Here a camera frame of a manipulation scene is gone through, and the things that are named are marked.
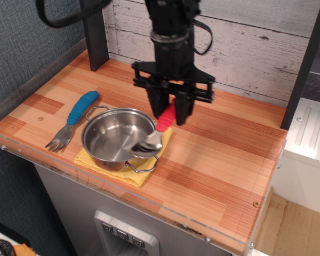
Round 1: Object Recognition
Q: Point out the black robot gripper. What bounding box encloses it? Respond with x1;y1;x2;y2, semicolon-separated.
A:
132;40;215;126

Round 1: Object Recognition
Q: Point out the red handled metal spoon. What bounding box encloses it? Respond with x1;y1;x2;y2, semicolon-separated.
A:
131;99;176;158

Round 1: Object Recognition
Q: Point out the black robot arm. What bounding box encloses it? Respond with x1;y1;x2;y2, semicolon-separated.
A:
132;1;215;125

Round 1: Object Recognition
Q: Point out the silver metal pot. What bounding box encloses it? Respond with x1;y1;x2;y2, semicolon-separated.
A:
81;106;159;173

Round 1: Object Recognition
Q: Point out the clear acrylic edge guard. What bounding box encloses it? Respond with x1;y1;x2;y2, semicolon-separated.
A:
0;125;286;255

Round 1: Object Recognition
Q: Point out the grey cabinet front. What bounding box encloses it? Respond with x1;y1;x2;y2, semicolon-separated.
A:
36;165;229;255

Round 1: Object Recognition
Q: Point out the silver dispenser panel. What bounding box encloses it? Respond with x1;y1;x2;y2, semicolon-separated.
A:
94;210;160;256

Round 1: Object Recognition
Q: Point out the white toy sink unit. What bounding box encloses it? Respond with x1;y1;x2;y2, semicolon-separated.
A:
271;98;320;213

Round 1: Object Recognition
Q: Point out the orange object at corner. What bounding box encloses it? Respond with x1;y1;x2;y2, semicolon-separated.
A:
13;244;37;256

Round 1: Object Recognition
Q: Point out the dark grey left post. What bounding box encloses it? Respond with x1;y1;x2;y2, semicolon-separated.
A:
83;11;109;71

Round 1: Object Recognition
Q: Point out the dark grey post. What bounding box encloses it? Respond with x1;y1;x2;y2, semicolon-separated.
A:
83;11;109;71
280;10;320;131

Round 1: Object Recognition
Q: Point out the blue handled metal fork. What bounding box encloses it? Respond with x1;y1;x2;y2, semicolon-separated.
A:
45;91;99;153

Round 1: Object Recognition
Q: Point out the black cable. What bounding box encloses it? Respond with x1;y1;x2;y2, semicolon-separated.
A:
36;0;113;29

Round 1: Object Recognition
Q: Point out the dark grey right post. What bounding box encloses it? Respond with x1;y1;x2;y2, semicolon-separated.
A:
280;10;320;131

